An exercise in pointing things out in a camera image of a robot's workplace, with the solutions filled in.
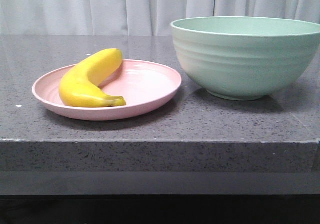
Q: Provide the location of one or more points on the yellow banana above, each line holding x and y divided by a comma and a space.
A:
79, 87

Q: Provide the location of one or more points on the pink plate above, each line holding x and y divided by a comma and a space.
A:
145, 86

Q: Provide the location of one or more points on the green bowl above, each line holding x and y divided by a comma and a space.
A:
244, 58

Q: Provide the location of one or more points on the white curtain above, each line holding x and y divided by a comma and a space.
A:
135, 17

